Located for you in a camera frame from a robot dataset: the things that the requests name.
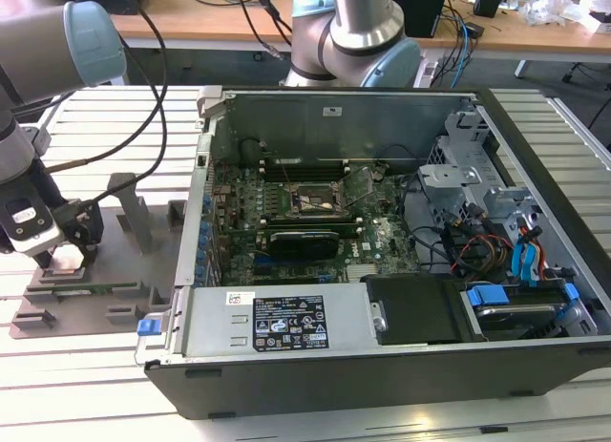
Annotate CPU socket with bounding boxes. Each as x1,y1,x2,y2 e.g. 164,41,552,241
288,179,348,219

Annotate hard disk in blue carrier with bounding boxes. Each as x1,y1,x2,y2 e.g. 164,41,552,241
460,282,581,341

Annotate small black box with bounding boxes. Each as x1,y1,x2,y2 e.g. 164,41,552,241
474,0,503,19

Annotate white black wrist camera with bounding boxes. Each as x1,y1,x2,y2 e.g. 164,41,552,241
0,198,66,258

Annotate white power strip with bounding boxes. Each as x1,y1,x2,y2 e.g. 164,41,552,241
413,59,441,88

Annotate green RAM stick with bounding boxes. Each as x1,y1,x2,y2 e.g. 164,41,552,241
52,282,140,295

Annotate black open PC case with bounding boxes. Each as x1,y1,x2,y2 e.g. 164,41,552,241
135,84,611,420

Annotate red yellow wire bundle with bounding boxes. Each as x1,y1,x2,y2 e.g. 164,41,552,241
451,231,515,276

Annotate wooden desk white legs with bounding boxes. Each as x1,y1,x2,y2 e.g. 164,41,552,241
109,0,611,88

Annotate silver green CPU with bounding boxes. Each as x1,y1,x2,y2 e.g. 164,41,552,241
51,243,82,272

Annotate black graphics card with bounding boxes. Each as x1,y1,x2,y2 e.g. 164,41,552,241
266,226,341,261

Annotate metal socket cover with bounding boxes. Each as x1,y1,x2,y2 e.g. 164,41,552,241
339,166,378,208

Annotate grey power supply unit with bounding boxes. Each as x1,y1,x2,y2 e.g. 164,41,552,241
179,284,378,360

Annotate black RAM slot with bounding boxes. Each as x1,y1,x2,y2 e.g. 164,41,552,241
260,166,352,182
260,214,360,226
260,158,352,169
260,221,364,239

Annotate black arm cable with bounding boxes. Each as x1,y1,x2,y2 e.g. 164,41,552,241
40,10,169,209

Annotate blue cable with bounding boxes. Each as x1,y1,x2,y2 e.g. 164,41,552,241
448,11,474,90

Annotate crumpled clear plastic bag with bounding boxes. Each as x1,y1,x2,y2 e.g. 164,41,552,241
518,0,586,29

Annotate green motherboard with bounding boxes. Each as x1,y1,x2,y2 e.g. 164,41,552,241
204,158,421,288

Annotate small silver heatsink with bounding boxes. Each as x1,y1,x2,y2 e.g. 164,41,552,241
347,263,378,284

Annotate grey plastic case latch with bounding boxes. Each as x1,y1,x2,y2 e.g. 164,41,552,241
196,86,225,119

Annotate grey parts rack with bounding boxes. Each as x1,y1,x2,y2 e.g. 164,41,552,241
10,172,190,341

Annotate blue flat disk wire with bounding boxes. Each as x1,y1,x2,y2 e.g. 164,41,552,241
513,226,543,288

